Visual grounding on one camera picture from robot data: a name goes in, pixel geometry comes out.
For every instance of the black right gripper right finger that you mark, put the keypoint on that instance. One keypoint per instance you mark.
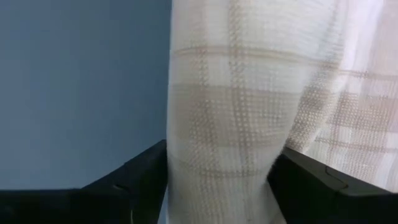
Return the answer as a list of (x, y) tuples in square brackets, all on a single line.
[(311, 193)]

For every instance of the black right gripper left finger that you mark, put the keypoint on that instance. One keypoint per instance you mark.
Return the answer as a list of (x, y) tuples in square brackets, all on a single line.
[(124, 193)]

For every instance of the cream plaid waffle towel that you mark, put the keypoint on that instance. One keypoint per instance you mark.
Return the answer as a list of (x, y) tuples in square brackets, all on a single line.
[(248, 93)]

